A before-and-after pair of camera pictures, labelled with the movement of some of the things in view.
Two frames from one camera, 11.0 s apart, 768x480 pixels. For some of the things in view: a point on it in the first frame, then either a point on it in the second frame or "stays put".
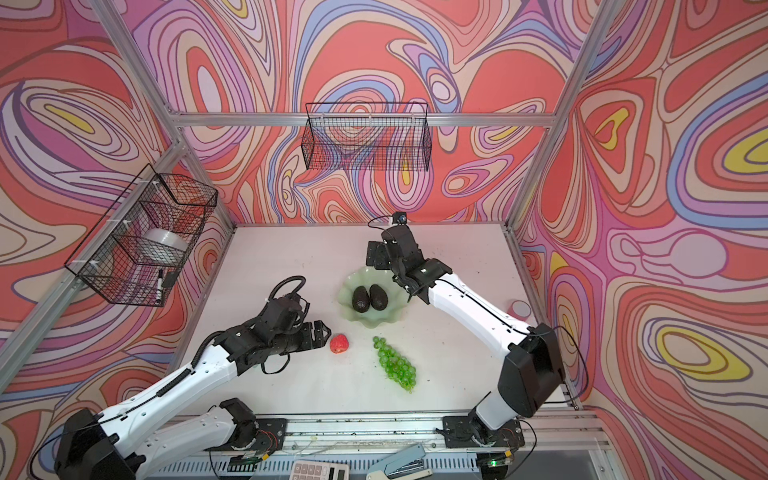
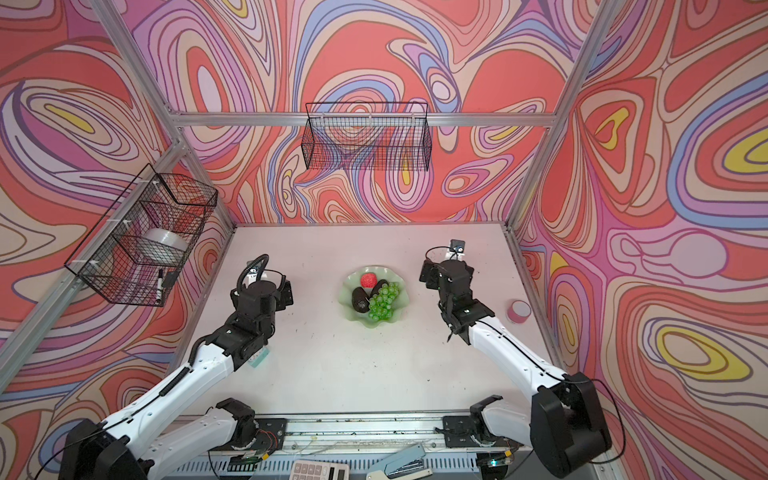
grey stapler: (406, 464) stays put
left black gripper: (310, 343) -> (280, 301)
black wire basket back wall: (367, 136) stays put
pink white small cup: (519, 309) stays put
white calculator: (318, 470) stays put
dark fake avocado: (361, 299) stays put
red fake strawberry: (339, 343) -> (368, 280)
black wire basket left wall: (137, 249) stays put
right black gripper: (381, 250) -> (433, 270)
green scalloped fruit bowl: (372, 297) stays put
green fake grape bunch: (394, 364) -> (380, 304)
